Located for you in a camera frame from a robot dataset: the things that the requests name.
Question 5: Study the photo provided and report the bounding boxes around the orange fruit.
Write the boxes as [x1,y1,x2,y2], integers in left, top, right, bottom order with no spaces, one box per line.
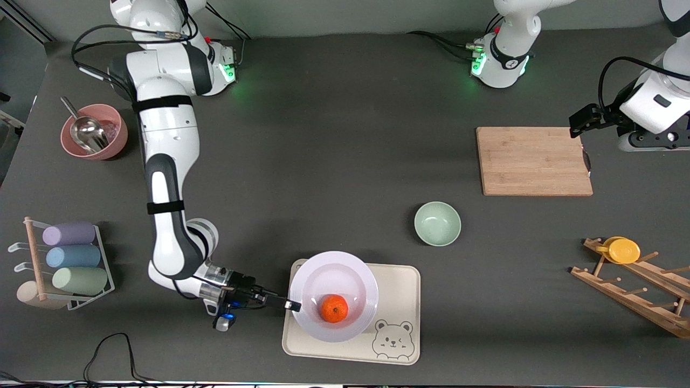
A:
[321,294,349,324]

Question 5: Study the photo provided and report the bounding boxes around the pale lavender round plate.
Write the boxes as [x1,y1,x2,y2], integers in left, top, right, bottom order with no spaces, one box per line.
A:
[291,251,380,344]

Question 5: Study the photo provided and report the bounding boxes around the wooden cutting board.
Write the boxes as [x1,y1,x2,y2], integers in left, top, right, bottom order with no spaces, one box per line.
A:
[476,127,594,197]

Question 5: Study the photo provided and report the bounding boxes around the cream bear print tray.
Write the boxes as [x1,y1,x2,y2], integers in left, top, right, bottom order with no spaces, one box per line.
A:
[282,259,421,365]

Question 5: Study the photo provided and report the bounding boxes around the yellow mug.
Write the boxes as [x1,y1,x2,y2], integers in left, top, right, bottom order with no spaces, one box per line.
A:
[596,237,641,265]

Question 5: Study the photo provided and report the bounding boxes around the green cup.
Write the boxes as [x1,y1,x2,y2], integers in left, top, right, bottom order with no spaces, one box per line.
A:
[52,267,108,296]

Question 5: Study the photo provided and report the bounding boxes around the wooden peg mug rack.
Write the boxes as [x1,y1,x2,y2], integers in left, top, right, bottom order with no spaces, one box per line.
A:
[571,238,690,340]

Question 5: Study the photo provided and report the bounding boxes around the blue cup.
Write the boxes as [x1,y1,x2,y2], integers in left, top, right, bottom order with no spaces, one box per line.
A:
[46,245,102,269]

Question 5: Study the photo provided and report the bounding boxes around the light green bowl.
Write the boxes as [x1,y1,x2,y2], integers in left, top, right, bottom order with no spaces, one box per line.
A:
[414,202,462,247]

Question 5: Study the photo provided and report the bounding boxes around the purple cup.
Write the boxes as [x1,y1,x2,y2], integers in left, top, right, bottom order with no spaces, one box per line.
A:
[42,222,96,247]

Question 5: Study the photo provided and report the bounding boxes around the pink bowl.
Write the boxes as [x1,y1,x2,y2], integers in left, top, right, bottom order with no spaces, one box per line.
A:
[60,104,129,161]

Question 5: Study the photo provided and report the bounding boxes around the beige cup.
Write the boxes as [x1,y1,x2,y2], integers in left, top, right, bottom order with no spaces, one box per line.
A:
[16,281,68,310]

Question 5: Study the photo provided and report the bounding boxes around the metal scoop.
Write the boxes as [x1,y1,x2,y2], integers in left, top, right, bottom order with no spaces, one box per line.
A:
[60,96,111,154]

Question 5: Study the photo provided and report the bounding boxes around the white wire cup rack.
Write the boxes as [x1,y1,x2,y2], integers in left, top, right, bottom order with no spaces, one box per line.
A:
[8,216,116,311]

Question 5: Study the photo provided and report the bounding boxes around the black looped cable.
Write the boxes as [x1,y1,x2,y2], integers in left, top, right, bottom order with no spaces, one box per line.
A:
[0,332,216,388]

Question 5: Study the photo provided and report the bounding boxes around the black left arm base cables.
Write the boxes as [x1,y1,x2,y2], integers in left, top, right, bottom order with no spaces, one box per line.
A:
[406,13,505,61]

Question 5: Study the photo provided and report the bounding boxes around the black arm base cables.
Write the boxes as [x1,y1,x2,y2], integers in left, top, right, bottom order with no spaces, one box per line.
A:
[406,13,505,61]
[204,5,257,70]

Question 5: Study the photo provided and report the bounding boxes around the black right arm base cables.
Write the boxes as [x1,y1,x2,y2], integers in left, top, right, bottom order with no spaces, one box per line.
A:
[204,5,257,70]

